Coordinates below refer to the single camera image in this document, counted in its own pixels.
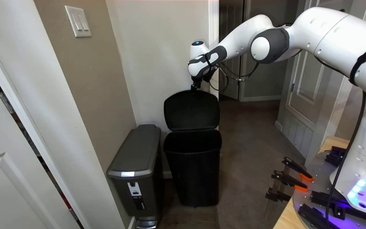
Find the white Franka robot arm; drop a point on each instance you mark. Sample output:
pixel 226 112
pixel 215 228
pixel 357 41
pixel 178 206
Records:
pixel 330 33

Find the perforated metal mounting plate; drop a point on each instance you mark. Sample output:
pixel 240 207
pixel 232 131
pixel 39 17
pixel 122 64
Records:
pixel 318 178

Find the white light switch plate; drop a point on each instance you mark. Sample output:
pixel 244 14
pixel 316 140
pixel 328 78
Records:
pixel 77 20

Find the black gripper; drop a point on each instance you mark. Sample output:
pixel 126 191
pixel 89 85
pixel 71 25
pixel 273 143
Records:
pixel 203 76

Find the grey hallway door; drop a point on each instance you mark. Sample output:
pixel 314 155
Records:
pixel 229 80

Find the black bracket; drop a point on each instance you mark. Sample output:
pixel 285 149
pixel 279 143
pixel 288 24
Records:
pixel 335 155

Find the black clamp with orange tip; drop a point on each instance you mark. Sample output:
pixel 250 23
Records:
pixel 286 178
pixel 295 165

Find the small black clamp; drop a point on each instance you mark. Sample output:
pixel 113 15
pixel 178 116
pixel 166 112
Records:
pixel 277 195

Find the black clamp bar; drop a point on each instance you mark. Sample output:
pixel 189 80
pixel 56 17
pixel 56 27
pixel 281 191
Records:
pixel 330 200
pixel 316 216

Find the grey steel step bin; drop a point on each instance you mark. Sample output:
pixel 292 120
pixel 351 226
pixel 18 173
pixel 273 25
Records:
pixel 138 169

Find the black plastic bin body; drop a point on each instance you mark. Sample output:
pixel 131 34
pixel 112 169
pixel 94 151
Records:
pixel 193 178

